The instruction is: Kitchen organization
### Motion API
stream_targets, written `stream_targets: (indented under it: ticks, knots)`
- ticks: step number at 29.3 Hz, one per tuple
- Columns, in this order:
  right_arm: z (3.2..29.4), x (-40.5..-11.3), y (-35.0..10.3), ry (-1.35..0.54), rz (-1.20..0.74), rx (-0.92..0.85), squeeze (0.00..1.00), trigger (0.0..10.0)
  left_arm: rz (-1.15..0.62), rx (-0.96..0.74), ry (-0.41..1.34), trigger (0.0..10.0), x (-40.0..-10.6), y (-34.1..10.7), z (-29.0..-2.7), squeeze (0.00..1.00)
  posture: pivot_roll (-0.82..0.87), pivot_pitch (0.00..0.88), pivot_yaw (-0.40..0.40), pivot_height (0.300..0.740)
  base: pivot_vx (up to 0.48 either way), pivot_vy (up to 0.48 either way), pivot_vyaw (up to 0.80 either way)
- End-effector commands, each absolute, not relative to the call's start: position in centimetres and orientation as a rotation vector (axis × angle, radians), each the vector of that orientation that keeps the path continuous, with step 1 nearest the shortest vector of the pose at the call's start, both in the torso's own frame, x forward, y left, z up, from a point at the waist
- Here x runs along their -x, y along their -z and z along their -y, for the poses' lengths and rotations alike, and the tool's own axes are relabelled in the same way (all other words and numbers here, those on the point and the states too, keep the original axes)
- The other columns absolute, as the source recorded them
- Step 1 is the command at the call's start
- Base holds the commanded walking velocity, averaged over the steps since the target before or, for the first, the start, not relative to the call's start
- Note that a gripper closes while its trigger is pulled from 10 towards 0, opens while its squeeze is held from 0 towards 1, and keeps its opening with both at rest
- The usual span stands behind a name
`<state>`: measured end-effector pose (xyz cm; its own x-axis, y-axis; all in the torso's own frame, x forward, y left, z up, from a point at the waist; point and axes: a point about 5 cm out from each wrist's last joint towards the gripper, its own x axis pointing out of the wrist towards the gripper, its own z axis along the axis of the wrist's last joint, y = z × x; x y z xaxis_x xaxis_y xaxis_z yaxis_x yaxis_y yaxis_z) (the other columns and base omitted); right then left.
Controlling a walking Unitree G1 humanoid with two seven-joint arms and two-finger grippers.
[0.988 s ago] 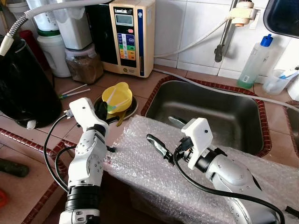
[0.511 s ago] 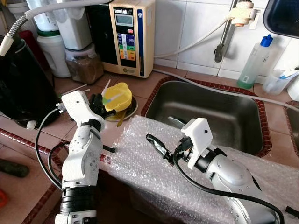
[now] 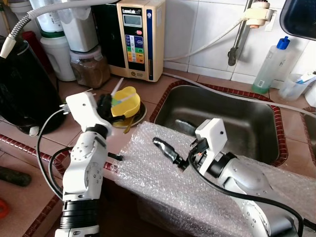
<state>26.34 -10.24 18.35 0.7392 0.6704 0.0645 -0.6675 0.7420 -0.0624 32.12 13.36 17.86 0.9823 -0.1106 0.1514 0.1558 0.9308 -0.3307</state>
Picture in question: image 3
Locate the dark green oblong item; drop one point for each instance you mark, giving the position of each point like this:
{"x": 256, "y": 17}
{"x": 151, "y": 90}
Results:
{"x": 15, "y": 176}

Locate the black kitchen appliance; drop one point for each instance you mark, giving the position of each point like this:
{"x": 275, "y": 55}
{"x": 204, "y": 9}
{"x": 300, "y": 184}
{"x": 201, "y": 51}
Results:
{"x": 24, "y": 89}

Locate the cream water ionizer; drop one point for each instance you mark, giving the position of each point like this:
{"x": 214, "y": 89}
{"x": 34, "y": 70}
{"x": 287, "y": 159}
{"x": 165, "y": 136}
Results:
{"x": 140, "y": 39}

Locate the white canister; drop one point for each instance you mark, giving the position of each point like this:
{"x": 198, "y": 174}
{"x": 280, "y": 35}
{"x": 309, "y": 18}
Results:
{"x": 58, "y": 57}

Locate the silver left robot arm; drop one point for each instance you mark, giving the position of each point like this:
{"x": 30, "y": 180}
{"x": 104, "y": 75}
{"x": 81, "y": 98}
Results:
{"x": 84, "y": 168}

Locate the translucent white jug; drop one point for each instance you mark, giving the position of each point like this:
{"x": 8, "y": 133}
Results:
{"x": 47, "y": 17}

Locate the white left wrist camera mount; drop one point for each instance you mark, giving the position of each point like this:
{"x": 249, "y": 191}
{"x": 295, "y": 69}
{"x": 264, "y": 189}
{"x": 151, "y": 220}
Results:
{"x": 81, "y": 106}

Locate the clear cup with toothbrushes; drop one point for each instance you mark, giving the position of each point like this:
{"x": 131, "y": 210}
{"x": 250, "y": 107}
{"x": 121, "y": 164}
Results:
{"x": 295, "y": 88}

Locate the grey plastic container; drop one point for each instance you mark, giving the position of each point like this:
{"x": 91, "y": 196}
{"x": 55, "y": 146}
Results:
{"x": 79, "y": 29}

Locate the dark hanging pan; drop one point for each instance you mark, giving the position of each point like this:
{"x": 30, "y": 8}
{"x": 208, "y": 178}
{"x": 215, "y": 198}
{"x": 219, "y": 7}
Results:
{"x": 298, "y": 17}

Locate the clear bubble wrap sheet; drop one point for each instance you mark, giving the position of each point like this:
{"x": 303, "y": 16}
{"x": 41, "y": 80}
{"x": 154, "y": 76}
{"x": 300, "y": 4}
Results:
{"x": 148, "y": 187}

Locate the yellow plastic bowl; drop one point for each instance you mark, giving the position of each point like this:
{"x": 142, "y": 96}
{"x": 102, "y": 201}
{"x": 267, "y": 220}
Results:
{"x": 131, "y": 110}

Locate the white stick with blue tip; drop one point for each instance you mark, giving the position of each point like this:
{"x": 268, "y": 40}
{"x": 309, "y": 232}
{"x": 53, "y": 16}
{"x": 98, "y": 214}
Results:
{"x": 126, "y": 100}

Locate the white plastic bottle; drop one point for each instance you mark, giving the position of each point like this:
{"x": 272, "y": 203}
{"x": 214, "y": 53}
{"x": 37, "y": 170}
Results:
{"x": 311, "y": 94}

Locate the white stick with green tip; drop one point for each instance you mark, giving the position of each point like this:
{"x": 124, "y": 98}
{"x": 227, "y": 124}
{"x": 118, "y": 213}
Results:
{"x": 117, "y": 85}

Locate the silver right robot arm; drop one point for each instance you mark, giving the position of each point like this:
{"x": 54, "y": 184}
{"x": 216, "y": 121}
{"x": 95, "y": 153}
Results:
{"x": 247, "y": 182}

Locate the jar of brown powder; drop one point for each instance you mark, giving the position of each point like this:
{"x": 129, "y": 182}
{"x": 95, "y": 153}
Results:
{"x": 91, "y": 69}

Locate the clear bottle with blue cap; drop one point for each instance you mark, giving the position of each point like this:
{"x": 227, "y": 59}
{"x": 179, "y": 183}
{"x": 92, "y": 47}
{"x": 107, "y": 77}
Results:
{"x": 269, "y": 69}

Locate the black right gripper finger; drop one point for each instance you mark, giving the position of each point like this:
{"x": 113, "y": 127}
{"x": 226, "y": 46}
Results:
{"x": 170, "y": 157}
{"x": 173, "y": 149}

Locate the steel faucet with cream filter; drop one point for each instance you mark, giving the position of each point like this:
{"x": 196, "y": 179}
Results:
{"x": 239, "y": 39}

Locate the short black tape strip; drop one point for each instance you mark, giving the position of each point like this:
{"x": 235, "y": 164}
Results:
{"x": 114, "y": 156}

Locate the shallow steel dish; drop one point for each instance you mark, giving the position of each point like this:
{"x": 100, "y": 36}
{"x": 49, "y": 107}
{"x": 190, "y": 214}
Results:
{"x": 141, "y": 117}

